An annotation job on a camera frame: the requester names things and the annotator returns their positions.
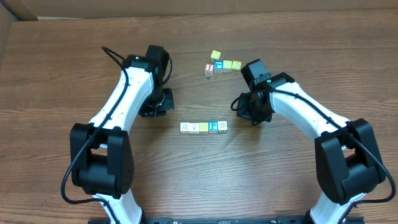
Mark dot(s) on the yellow wooden block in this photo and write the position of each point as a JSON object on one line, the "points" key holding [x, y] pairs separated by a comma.
{"points": [[227, 66], [236, 66], [203, 128], [215, 55]]}

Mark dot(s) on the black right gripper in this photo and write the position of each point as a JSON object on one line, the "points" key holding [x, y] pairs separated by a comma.
{"points": [[250, 112]]}

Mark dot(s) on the yellow back wooden block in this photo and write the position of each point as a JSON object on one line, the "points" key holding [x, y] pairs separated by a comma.
{"points": [[215, 55]]}

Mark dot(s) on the yellow front wooden block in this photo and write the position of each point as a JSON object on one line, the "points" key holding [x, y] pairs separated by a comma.
{"points": [[203, 128]]}

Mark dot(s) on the white M wooden block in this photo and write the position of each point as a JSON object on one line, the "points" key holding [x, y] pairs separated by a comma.
{"points": [[185, 128]]}

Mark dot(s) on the blue P wooden block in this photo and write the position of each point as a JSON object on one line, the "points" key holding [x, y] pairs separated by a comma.
{"points": [[213, 127]]}

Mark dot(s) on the blue letter wooden block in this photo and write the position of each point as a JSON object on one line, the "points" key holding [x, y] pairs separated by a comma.
{"points": [[218, 66]]}

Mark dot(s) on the red letter wooden block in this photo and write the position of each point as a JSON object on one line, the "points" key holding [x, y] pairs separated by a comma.
{"points": [[194, 128]]}

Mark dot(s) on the yellow middle wooden block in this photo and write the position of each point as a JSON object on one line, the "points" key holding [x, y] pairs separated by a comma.
{"points": [[227, 66]]}

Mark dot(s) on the red I wooden block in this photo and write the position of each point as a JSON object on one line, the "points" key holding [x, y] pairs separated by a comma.
{"points": [[209, 70]]}

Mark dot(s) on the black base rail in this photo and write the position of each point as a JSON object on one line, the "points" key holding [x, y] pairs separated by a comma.
{"points": [[277, 220]]}

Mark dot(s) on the green Z wooden block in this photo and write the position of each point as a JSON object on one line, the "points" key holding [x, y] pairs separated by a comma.
{"points": [[222, 126]]}

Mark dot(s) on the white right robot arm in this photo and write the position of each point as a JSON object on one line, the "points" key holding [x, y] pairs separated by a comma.
{"points": [[347, 158]]}

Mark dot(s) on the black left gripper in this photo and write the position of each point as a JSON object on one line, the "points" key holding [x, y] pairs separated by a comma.
{"points": [[163, 104]]}

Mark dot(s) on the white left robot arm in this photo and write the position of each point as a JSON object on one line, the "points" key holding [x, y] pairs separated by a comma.
{"points": [[102, 166]]}

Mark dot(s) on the yellow right wooden block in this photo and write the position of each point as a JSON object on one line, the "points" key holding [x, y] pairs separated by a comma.
{"points": [[236, 66]]}

